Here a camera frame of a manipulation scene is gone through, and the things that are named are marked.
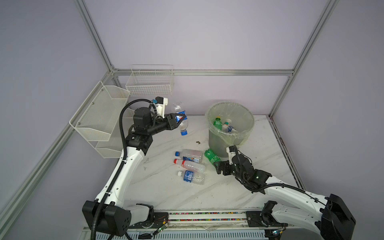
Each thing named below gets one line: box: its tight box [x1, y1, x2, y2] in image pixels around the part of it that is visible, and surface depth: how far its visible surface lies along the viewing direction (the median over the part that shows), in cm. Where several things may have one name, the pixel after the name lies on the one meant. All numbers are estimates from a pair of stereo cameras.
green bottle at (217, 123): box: [213, 116, 223, 131], surface depth 92 cm
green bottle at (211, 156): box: [204, 148, 221, 164], surface depth 94 cm
